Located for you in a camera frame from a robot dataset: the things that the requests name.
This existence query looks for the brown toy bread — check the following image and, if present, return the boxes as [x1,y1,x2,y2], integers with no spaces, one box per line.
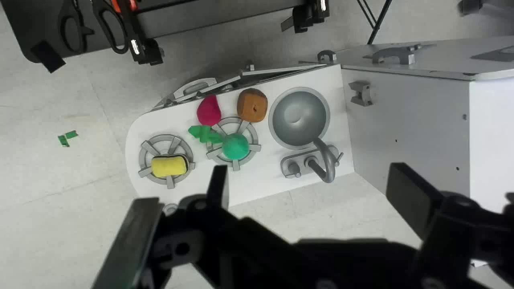
[237,88,268,122]

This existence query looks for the green toy vegetable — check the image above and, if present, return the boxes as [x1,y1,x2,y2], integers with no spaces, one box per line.
[188,125,250,161]

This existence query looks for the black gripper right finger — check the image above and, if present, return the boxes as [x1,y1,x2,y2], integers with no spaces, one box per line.
[385,162,514,289]

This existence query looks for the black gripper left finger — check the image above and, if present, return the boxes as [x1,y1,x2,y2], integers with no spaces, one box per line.
[91,164,233,289]

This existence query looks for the grey round toy sink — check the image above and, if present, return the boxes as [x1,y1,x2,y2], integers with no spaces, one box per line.
[268,87,331,148]

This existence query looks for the pink toy fruit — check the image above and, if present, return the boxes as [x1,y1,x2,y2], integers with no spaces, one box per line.
[196,95,221,125]

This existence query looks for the green tape mark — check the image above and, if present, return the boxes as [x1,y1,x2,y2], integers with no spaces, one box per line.
[58,130,78,148]

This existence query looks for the yellow toy corn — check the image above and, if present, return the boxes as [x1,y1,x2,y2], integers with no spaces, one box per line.
[149,156,188,178]

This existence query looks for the right grey toy burner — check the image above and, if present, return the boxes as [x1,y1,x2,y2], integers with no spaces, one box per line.
[205,117,262,170]

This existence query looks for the grey toy burner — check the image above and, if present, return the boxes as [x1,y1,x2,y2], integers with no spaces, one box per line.
[205,117,262,170]
[138,133,194,189]

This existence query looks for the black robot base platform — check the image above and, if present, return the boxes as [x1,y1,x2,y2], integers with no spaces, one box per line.
[1,0,331,72]

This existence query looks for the white cabinet box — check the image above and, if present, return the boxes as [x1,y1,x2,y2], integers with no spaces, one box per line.
[316,35,514,212]

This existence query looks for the left grey toy burner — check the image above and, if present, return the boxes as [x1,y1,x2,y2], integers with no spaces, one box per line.
[138,133,194,189]

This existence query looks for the grey toy tap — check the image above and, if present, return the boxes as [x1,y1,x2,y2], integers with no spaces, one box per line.
[279,140,344,183]

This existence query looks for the black tripod legs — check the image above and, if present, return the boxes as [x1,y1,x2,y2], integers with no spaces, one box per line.
[356,0,392,45]

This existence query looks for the white toy kitchen counter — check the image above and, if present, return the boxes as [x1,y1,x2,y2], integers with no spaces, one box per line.
[125,66,353,205]

